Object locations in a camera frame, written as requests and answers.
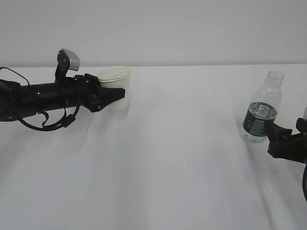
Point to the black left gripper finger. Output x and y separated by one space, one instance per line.
91 81
112 97

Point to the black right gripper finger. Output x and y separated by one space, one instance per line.
301 125
277 134

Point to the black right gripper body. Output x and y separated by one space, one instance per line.
289 147

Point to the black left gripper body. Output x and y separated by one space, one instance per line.
73 92

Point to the white paper cup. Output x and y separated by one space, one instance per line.
117 77

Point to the clear water bottle green label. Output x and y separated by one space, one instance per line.
263 108

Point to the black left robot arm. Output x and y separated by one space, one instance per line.
28 100

